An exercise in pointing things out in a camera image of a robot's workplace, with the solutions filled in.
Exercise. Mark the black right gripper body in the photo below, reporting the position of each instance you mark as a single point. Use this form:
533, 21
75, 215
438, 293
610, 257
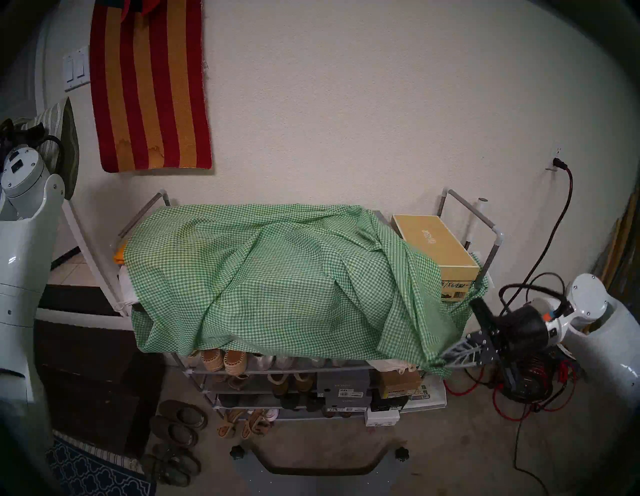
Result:
525, 330

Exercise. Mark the white light switch plate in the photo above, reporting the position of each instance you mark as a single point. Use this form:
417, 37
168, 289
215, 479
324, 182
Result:
76, 70

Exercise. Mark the cream fabric bag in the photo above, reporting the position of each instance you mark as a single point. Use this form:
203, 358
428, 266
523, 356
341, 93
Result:
395, 364

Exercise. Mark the red yellow striped wall flag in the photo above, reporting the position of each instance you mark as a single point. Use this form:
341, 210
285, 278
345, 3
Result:
150, 100

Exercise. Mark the large grey shoe box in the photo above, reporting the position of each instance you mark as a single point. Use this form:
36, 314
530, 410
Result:
342, 382

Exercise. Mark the striped straw sun hat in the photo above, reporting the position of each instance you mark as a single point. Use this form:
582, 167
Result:
70, 150

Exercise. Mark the white bag with loop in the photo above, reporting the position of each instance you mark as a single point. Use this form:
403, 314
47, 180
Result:
126, 290

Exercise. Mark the black shoe box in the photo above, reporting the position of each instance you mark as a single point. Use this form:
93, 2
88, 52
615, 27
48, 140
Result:
390, 404

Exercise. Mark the silver shoe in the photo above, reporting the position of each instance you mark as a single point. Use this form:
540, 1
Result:
282, 361
263, 362

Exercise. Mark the tan espadrille shoe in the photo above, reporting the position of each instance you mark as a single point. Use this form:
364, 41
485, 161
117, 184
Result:
212, 359
235, 362

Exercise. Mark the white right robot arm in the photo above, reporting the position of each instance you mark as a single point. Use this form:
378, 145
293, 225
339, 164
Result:
615, 340

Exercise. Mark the dark brown slipper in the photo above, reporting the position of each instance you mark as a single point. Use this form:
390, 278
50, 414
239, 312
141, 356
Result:
175, 431
185, 414

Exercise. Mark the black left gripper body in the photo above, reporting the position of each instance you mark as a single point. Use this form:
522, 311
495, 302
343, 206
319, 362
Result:
15, 132

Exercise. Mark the flat white box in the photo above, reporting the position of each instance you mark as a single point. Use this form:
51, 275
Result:
432, 395

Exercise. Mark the small white box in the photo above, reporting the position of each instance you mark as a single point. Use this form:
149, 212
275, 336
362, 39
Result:
382, 416

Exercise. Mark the grey metal shoe rack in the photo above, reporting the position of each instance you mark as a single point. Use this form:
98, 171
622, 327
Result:
497, 232

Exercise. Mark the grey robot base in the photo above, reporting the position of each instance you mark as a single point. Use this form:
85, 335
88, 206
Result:
245, 480

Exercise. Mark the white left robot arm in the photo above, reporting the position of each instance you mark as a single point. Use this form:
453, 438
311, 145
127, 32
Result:
25, 260

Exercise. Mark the tan shoe box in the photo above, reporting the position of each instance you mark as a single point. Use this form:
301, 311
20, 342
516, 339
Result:
430, 240

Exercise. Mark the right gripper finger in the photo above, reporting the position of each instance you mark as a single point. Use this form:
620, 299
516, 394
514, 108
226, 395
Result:
484, 316
472, 352

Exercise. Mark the grey labelled shoe box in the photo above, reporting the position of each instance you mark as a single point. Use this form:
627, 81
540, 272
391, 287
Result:
350, 401

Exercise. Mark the white wall outlet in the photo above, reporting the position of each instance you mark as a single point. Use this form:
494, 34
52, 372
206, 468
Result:
552, 169

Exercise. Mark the brown cardboard box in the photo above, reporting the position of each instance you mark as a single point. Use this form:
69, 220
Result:
400, 382

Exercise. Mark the white pink sneaker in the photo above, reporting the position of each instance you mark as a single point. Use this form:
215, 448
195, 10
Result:
271, 414

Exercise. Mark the yellow folded item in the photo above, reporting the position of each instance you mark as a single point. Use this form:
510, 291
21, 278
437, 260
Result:
120, 255

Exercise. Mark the green checked cloth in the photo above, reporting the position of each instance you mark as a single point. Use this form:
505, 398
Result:
275, 290

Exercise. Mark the tan suede boot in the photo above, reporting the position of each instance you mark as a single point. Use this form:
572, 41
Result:
303, 382
277, 384

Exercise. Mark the black base knob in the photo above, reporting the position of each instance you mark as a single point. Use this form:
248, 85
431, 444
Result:
237, 452
401, 454

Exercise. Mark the blue patterned rug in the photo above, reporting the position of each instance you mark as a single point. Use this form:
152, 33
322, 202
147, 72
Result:
95, 472

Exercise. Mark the leaning wooden plank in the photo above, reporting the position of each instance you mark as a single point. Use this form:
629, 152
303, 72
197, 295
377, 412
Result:
612, 250
627, 235

